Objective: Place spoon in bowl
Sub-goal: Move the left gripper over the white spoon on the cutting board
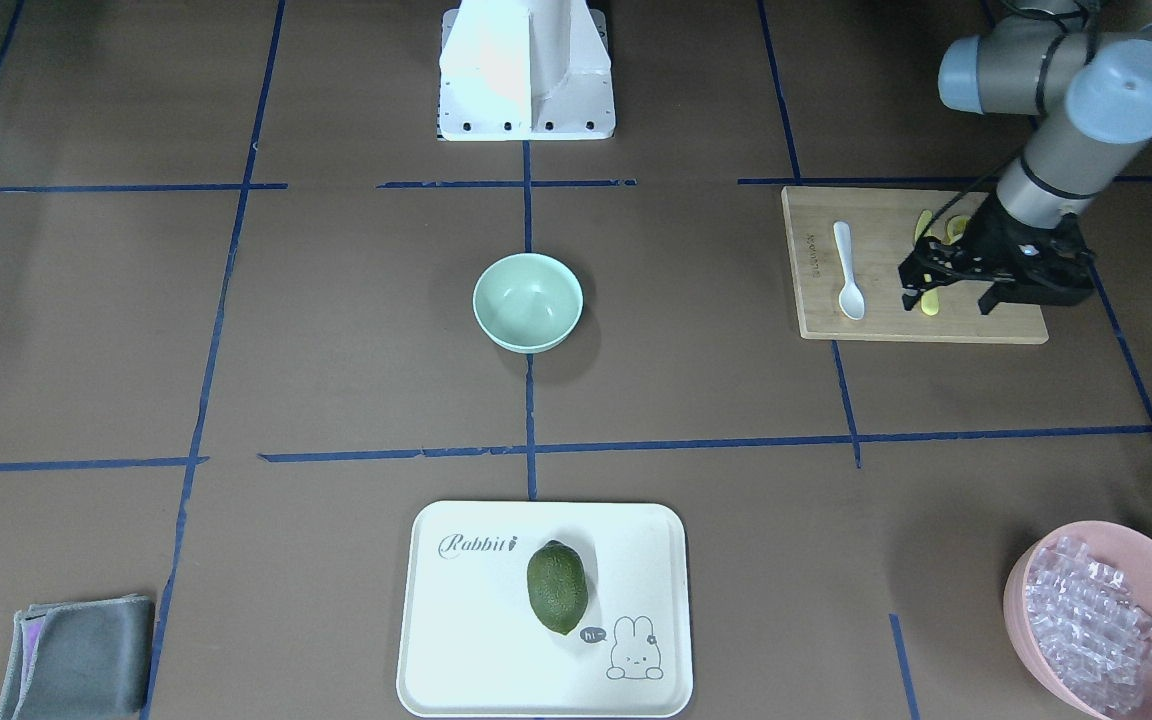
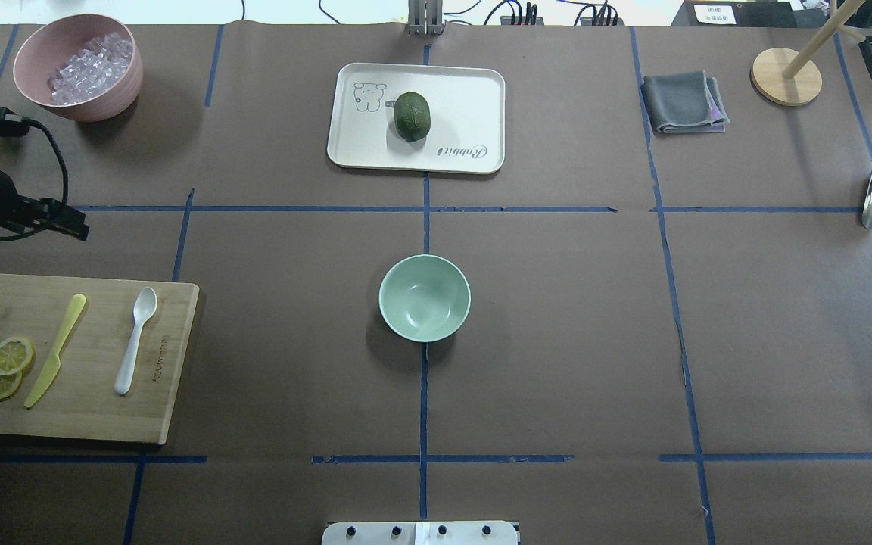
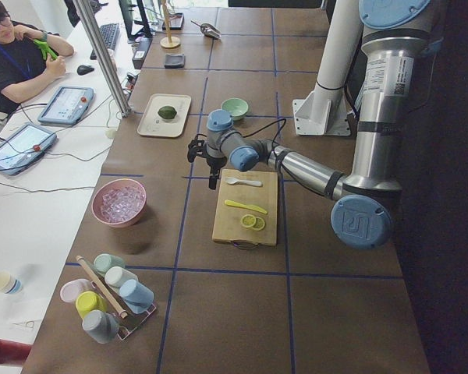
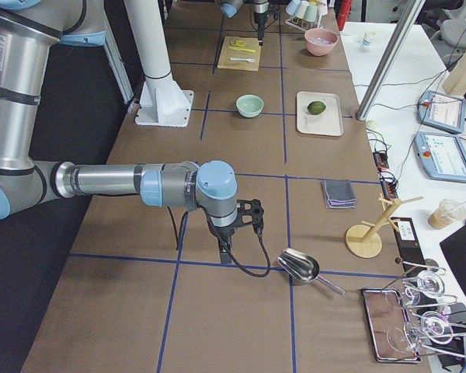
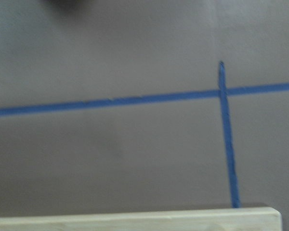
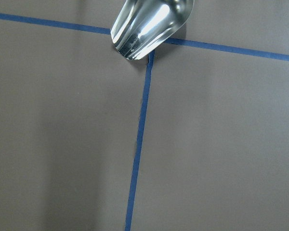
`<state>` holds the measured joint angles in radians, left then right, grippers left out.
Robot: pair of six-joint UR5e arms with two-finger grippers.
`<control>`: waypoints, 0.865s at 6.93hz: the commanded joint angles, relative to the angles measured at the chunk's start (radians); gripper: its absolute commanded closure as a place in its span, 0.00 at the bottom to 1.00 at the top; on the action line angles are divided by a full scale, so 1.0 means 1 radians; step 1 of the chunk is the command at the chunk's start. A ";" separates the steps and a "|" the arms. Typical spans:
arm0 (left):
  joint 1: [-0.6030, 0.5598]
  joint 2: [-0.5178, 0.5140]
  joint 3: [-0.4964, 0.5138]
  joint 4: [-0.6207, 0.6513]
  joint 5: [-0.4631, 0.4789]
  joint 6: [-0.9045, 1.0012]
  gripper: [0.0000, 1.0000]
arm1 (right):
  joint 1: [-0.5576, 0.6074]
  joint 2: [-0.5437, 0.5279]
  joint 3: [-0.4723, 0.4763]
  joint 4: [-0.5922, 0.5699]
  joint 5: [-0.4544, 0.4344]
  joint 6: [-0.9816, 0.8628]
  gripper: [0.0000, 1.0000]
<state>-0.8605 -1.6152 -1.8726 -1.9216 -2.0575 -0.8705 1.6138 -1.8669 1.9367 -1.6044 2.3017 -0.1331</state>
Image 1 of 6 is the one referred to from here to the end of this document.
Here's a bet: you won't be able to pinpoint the white rabbit tray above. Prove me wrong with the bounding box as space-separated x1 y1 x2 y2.
396 500 695 719

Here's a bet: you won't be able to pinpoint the yellow plastic knife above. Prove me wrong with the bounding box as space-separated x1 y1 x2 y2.
914 209 940 316

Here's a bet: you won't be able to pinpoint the green avocado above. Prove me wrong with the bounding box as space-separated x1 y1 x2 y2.
526 539 589 635

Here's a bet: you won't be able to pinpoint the upper lemon slice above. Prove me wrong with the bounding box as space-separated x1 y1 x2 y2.
945 215 970 245

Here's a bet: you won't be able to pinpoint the grey folded cloth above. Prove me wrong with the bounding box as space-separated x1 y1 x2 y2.
0 594 154 719

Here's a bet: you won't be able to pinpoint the pink bowl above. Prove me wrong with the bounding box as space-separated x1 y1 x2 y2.
1002 521 1152 719

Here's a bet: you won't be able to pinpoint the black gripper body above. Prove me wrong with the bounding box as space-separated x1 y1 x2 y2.
927 191 1094 314

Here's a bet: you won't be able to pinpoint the white plastic spoon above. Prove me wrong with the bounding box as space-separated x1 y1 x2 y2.
832 220 867 323

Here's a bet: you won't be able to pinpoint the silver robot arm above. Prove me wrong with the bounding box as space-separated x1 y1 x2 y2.
899 1 1152 314

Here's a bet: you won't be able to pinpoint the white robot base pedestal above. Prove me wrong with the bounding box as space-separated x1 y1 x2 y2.
435 1 617 142

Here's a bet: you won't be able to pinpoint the wooden cutting board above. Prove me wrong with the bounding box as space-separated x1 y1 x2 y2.
781 185 1048 344

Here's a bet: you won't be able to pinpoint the clear ice cubes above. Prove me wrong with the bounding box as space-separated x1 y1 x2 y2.
1023 536 1152 717

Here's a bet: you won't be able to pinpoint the light green bowl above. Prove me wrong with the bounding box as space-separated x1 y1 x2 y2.
472 252 585 354

